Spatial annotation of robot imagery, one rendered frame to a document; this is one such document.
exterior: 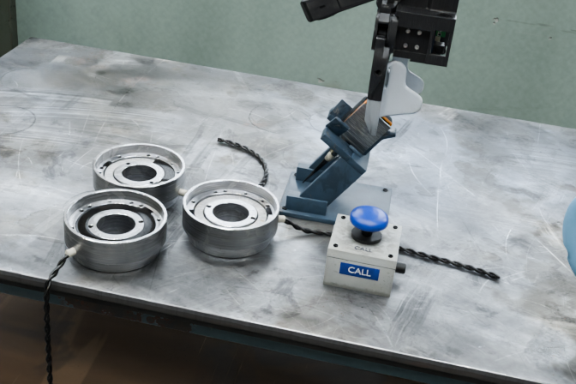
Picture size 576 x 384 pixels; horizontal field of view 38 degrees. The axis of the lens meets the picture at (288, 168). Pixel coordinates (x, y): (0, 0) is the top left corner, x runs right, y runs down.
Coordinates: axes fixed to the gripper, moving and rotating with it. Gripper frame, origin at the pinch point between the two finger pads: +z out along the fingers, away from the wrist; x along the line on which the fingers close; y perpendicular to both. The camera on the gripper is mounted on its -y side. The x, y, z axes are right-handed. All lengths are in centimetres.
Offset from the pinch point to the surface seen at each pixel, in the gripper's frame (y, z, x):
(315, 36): -24, 44, 150
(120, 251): -21.6, 8.8, -21.7
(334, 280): -0.5, 11.1, -16.7
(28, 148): -41.7, 11.8, 0.1
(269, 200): -9.4, 8.5, -7.5
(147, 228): -20.5, 8.9, -16.7
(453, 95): 20, 55, 149
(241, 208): -12.2, 9.4, -9.0
